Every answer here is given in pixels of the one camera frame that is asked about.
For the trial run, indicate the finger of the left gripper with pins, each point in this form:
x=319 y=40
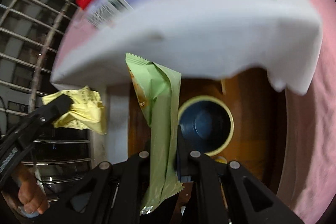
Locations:
x=52 y=111

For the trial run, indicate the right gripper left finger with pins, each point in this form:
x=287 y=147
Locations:
x=115 y=194

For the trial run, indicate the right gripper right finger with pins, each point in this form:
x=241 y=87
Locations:
x=226 y=192

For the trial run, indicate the yellow wrapper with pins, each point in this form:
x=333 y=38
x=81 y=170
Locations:
x=86 y=112

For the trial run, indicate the green snack wrapper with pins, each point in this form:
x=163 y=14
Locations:
x=157 y=89

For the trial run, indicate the blue trash bin yellow rim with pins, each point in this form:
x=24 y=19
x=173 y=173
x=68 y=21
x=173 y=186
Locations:
x=207 y=124

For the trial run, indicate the person's left hand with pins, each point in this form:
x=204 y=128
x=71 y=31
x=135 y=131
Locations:
x=30 y=197

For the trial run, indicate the metal window grille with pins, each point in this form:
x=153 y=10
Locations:
x=31 y=33

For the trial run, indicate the pink bed blanket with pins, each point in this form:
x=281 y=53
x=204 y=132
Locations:
x=307 y=182

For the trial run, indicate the folding table with cartoon top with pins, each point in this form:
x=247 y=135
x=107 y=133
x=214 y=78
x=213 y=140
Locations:
x=210 y=39

